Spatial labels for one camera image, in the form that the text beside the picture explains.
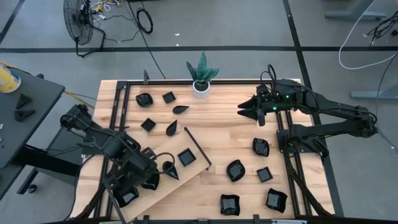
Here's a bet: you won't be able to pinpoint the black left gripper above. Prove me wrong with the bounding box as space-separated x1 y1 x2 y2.
116 146 160 192

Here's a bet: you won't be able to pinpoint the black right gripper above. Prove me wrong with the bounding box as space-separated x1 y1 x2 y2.
237 83 285 127

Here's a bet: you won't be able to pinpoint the black wavy square mini plate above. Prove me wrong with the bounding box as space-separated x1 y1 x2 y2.
265 187 289 214
220 194 241 217
113 185 140 208

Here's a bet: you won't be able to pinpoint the black small square mini plate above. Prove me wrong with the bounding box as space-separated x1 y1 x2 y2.
140 118 157 133
162 91 177 105
256 166 274 184
177 147 197 167

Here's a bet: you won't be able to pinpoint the black leaf-shaped mini plate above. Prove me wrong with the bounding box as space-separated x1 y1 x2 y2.
226 159 246 183
252 137 271 157

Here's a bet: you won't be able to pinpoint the snake plant in white pot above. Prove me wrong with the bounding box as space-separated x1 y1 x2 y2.
185 51 220 100

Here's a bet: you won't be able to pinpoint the wooden riser shelf black legs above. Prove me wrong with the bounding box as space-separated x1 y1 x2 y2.
101 126 213 224

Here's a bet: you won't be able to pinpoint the grey desk foot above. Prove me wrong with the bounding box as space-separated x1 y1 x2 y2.
325 0 388 20
350 82 398 101

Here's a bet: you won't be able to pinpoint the spare black gripper finger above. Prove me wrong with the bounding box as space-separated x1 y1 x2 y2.
15 93 34 110
14 109 37 123

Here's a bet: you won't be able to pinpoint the yellow white tub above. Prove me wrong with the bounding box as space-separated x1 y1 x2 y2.
0 63 22 94

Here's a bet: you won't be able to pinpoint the black floor fan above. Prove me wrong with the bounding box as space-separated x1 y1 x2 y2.
63 0 107 59

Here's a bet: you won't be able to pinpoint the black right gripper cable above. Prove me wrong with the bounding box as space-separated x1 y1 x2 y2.
260 63 312 94

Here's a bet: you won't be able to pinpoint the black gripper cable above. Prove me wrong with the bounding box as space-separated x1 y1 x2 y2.
154 151 177 175
260 63 312 94

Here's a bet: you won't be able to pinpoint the black braided cable sleeve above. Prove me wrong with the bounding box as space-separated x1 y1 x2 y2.
284 154 333 218
73 155 121 220

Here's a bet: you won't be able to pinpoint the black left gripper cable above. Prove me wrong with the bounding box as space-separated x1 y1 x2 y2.
154 151 177 175

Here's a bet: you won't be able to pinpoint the black aluminium table frame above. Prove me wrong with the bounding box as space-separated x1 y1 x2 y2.
73 77 336 224

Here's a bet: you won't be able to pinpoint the white floor cable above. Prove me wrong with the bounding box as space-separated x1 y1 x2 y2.
338 0 398 71

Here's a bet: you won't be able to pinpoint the yellow floor cable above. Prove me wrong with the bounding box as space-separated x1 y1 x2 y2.
63 89 96 109

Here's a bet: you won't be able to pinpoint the black coiled cable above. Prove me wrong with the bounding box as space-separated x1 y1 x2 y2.
126 0 167 80

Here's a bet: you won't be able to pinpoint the black cable bundle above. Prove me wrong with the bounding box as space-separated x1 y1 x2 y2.
366 9 398 40

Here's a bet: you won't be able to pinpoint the colourful cable pile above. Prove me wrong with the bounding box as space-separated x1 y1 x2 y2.
90 0 125 21

